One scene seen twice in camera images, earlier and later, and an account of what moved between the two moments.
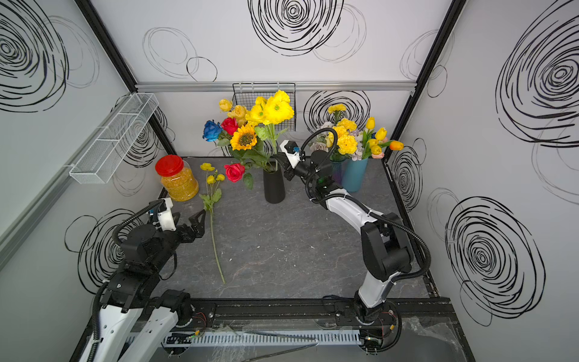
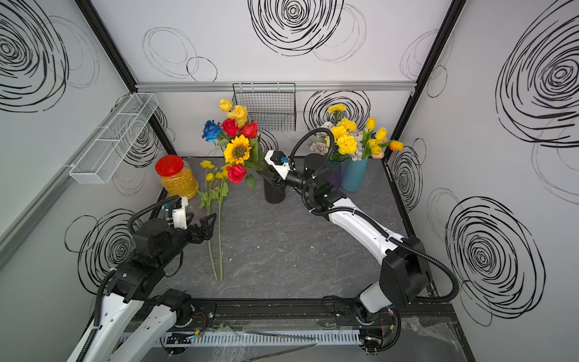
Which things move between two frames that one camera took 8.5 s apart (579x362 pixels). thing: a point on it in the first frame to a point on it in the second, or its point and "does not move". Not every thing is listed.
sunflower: (245, 138) to (237, 151)
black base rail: (351, 311) does not move
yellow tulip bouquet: (375, 139) does not move
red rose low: (234, 171) does not move
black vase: (274, 186) does not move
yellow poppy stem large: (274, 110) to (222, 189)
